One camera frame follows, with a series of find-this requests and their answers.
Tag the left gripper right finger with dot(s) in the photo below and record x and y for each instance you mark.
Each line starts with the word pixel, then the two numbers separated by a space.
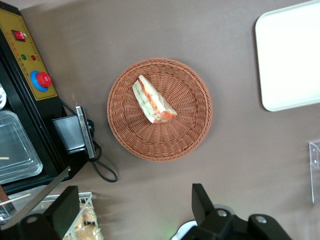
pixel 215 225

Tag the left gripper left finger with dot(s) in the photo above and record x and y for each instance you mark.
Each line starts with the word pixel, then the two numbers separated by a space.
pixel 56 220

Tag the triangle sandwich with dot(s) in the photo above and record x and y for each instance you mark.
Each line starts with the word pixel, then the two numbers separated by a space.
pixel 152 100

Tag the round brown wicker basket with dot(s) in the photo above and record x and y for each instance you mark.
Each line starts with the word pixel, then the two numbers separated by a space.
pixel 180 135

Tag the cream plastic tray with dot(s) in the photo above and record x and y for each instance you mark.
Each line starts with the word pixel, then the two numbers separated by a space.
pixel 290 57

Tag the grey metal lever bar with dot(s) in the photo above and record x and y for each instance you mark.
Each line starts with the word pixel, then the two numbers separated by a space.
pixel 37 197

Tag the rice cracker snack packet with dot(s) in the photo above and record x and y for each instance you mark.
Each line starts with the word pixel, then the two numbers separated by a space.
pixel 87 231
pixel 87 215

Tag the clear rectangular pan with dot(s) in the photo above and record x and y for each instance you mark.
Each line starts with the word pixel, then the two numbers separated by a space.
pixel 17 150

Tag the black power adapter box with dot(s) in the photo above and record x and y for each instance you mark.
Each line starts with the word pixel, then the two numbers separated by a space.
pixel 68 132

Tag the black machine with yellow panel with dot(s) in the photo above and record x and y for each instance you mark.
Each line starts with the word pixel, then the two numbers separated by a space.
pixel 37 120

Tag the clear acrylic bottle rack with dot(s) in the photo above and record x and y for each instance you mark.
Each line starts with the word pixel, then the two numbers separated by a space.
pixel 315 162

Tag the red emergency stop button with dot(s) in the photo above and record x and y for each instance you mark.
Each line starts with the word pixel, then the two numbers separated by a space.
pixel 43 80

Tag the red rocker switch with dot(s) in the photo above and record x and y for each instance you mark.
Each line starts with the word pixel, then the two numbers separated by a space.
pixel 19 35

